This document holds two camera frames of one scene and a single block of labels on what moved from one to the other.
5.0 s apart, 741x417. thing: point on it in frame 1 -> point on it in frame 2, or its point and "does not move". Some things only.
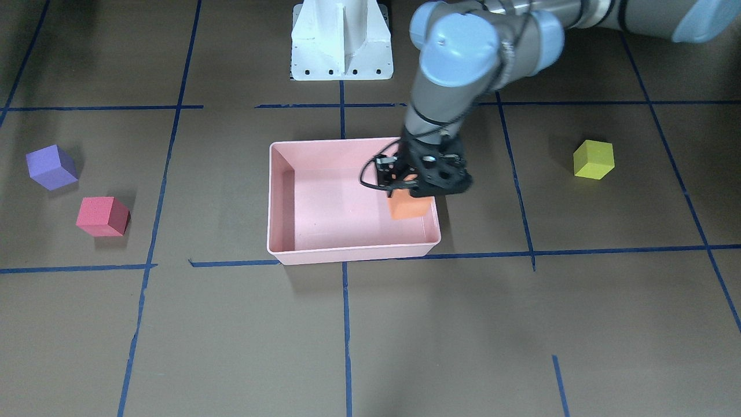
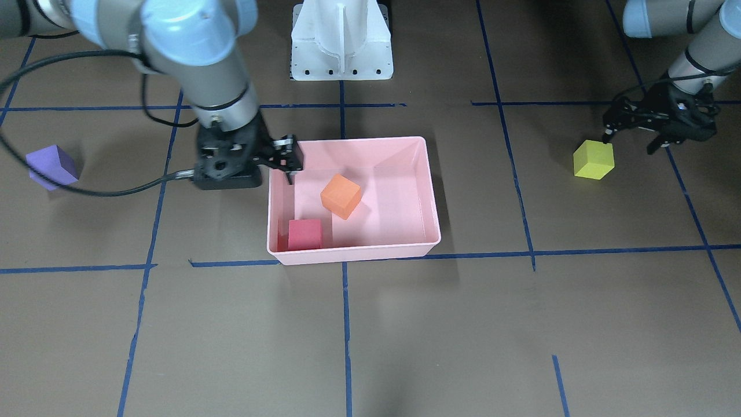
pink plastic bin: (319, 210) does not move
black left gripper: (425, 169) -> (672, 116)
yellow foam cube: (593, 159) does not move
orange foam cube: (403, 205) -> (341, 196)
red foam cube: (103, 216) -> (304, 234)
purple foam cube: (51, 167) does not move
